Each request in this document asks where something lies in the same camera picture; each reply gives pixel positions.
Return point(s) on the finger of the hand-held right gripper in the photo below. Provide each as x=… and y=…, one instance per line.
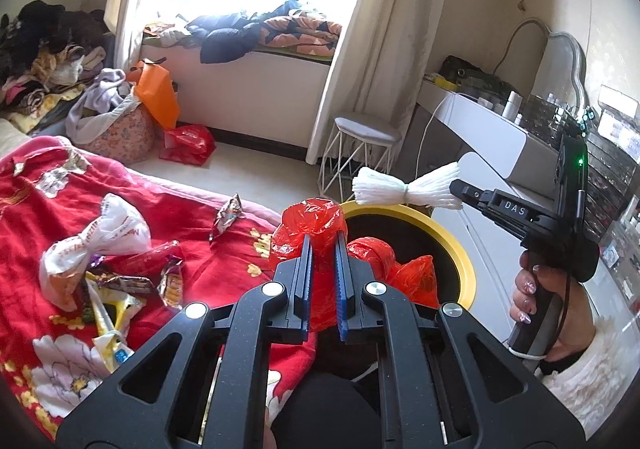
x=467, y=193

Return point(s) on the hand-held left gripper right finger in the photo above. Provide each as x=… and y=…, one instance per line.
x=342, y=289

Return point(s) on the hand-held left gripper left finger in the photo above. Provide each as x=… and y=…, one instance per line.
x=306, y=279

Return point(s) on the black bin with yellow rim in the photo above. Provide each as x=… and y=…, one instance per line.
x=450, y=239

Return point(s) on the white foam fruit net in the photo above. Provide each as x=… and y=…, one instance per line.
x=385, y=186

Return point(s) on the person's right forearm white sleeve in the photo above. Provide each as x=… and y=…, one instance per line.
x=590, y=379

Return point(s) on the person's right hand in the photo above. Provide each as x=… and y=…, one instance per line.
x=526, y=289

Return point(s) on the white vanity desk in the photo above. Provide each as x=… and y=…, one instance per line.
x=495, y=139

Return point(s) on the dark storage drawers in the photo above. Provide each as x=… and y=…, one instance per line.
x=607, y=169

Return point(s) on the white bottle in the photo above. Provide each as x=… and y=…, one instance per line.
x=512, y=106

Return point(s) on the silver printed snack wrapper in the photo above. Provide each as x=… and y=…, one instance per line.
x=227, y=218

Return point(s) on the clear cosmetic organizer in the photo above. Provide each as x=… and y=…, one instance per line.
x=547, y=119

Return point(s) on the red floral blanket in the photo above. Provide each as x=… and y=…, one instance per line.
x=200, y=269

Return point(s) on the dark cosmetic bag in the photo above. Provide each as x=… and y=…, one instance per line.
x=470, y=74

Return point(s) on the person's black trouser leg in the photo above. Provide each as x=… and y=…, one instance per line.
x=325, y=414

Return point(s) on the white cartons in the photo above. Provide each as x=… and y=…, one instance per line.
x=620, y=109

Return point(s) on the silver framed vanity mirror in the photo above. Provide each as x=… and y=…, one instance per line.
x=565, y=69

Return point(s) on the red plastic shopping bag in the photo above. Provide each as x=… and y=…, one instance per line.
x=189, y=144

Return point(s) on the white plastic bag orange print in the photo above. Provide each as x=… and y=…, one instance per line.
x=115, y=229

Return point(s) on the white yellow snack wrapper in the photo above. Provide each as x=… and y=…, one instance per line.
x=112, y=349

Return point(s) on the orange patterned quilt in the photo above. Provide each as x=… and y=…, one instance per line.
x=305, y=31

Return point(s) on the floral fabric bag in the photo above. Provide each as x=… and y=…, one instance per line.
x=122, y=134

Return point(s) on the orange paper bag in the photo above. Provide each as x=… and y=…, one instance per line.
x=157, y=91

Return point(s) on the dark puffer jacket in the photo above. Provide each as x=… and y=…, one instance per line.
x=225, y=36

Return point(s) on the lavender garment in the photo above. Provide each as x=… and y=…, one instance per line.
x=100, y=94

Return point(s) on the pile of clothes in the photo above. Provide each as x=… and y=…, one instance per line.
x=40, y=54

